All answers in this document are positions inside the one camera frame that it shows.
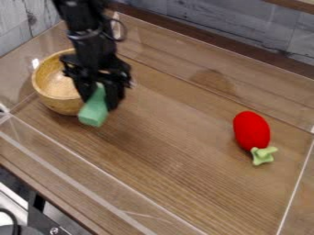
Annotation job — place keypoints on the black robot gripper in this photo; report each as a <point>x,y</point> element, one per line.
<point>93,64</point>

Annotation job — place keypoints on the green rectangular block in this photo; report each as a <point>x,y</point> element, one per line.
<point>93,111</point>

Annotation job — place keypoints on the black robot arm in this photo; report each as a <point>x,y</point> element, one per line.
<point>84,14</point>

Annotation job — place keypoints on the light wooden bowl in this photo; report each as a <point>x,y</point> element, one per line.
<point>55,88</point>

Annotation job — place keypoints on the red plush strawberry toy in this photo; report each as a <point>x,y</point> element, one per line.
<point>252,136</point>

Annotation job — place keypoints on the clear acrylic enclosure wall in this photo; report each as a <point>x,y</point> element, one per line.
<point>160,171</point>

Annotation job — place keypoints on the black table leg bracket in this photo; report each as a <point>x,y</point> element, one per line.
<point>48,219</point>

